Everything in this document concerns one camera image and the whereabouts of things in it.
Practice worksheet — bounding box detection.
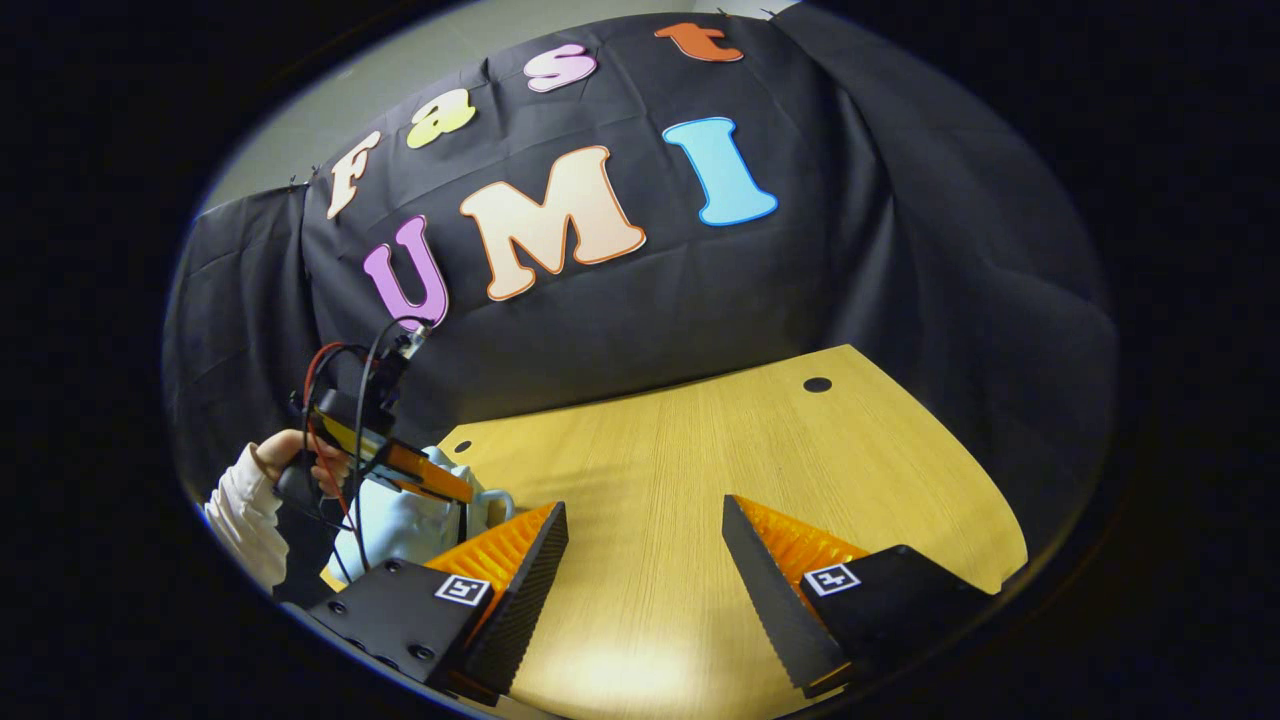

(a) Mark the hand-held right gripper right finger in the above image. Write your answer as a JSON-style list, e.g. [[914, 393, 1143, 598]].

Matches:
[[722, 493, 1001, 699]]

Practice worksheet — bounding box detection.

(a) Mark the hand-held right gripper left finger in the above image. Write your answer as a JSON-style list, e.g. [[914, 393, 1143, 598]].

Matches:
[[308, 500, 569, 706]]

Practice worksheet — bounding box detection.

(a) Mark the light blue suitcase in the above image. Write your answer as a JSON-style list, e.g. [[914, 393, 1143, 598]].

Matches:
[[325, 447, 518, 591]]

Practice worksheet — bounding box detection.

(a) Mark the black cable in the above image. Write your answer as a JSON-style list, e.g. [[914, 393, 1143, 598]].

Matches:
[[350, 318, 433, 571]]

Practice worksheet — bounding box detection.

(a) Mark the red cable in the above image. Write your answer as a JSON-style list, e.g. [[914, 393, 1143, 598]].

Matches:
[[303, 343, 356, 521]]

